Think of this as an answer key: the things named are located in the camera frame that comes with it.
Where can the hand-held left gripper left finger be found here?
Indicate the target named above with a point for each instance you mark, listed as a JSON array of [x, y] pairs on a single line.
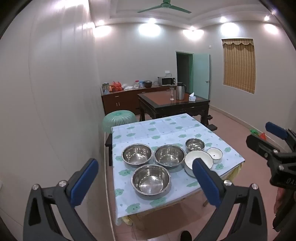
[[84, 183]]

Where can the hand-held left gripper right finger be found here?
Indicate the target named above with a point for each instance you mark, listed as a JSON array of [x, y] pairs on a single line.
[[205, 183]]

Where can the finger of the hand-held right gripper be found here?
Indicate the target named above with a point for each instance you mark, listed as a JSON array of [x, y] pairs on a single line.
[[276, 131], [259, 144]]

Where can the large white enamel bowl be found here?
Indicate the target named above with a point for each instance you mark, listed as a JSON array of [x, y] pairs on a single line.
[[191, 160]]

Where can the small white bowl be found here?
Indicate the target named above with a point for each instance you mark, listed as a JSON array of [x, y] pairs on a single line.
[[215, 154]]

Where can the small stainless steel bowl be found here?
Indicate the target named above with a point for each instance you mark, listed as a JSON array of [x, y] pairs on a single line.
[[195, 144]]

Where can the large stainless steel bowl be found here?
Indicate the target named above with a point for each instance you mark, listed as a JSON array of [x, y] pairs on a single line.
[[136, 155], [150, 180], [170, 155]]

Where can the person's right hand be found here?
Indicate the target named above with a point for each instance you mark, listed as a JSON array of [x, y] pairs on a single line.
[[279, 199]]

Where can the dark wooden stool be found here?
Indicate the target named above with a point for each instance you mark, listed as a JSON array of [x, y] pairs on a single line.
[[108, 144]]

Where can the person's dark shoe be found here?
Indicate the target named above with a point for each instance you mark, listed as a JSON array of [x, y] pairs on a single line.
[[186, 236]]

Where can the yellow striped window curtain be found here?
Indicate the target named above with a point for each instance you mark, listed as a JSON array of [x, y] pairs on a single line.
[[239, 66]]

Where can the green cloud print tablecloth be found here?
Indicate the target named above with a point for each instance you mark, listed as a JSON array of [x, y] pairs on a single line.
[[143, 129]]

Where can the tissue box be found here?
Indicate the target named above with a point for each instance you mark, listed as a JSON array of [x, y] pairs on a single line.
[[192, 97]]

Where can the teal door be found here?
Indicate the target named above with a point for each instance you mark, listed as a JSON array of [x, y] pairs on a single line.
[[201, 76]]

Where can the brown wooden sideboard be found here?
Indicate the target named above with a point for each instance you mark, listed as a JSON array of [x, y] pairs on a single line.
[[122, 100]]

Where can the steel thermos jug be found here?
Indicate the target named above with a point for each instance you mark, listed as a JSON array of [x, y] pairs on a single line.
[[180, 92]]

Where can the dark wooden table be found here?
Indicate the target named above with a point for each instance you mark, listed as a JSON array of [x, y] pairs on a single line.
[[161, 98]]

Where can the clear glass tumbler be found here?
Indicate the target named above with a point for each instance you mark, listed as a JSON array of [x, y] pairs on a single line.
[[171, 93]]

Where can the glass jar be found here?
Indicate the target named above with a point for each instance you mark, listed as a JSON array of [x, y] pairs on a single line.
[[105, 88]]

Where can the red plastic bag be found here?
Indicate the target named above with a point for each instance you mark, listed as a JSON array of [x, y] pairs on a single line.
[[115, 86]]

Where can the white plastic bag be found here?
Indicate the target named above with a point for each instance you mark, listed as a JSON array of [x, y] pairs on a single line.
[[127, 86]]

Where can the white microwave oven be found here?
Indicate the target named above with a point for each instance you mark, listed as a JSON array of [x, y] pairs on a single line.
[[166, 81]]

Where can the recessed ceiling light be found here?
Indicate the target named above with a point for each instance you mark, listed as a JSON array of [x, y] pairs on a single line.
[[223, 19], [266, 18], [151, 20], [192, 28], [100, 22]]

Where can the dark rice cooker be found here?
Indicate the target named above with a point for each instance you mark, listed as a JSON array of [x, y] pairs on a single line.
[[147, 83]]

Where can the green ceiling fan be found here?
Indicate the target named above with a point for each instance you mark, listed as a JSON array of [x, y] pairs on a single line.
[[165, 5]]

